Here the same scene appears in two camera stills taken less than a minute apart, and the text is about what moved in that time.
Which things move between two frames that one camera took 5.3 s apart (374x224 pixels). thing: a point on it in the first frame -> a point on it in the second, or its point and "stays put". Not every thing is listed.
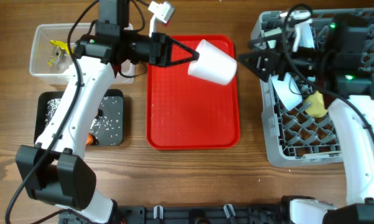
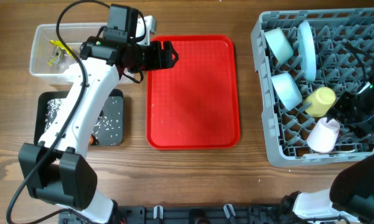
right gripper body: x=307 y=61 -> x=361 y=113
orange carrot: x=89 y=139 stays put
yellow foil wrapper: x=60 y=44 stays put
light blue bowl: x=289 y=90 stays put
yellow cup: x=317 y=108 stays put
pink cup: x=213 y=64 -> x=323 y=136
